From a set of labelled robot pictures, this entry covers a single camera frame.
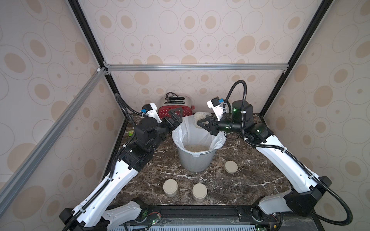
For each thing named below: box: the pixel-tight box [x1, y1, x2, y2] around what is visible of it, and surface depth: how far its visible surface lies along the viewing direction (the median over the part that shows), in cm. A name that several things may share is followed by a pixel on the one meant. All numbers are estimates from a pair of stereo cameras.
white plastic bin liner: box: [171, 114, 227, 157], surface depth 76 cm
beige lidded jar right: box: [192, 183, 208, 203], surface depth 76 cm
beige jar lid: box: [224, 160, 238, 174], surface depth 91 cm
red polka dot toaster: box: [158, 95, 196, 119], surface depth 108 cm
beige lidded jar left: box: [162, 178, 178, 198], surface depth 78 cm
